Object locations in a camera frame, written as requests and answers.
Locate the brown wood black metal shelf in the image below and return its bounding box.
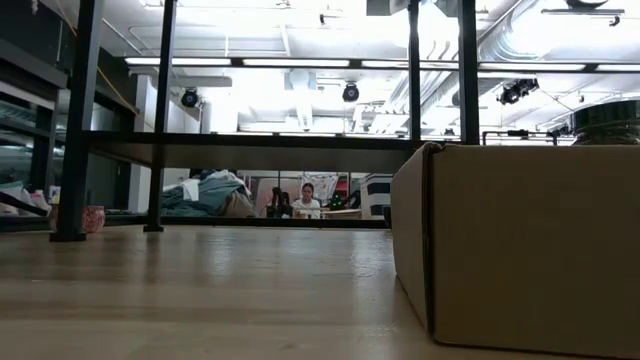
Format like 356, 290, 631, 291
48, 0, 481, 244

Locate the green lid oregano jar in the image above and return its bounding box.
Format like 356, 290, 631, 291
569, 99, 640, 147

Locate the person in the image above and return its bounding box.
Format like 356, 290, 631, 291
291, 182, 322, 220

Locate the navy white striped bin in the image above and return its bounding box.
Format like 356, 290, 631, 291
359, 173, 394, 221

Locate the pile of blue clothes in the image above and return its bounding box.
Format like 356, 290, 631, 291
160, 169, 259, 219

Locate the black metal bar fixture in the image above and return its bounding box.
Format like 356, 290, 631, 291
482, 128, 574, 147

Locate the small brown cardboard box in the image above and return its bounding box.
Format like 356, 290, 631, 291
390, 143, 640, 360

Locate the pink speckled round cup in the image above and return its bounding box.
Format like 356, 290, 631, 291
82, 205, 107, 234

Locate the yellow cable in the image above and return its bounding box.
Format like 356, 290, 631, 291
57, 0, 141, 119

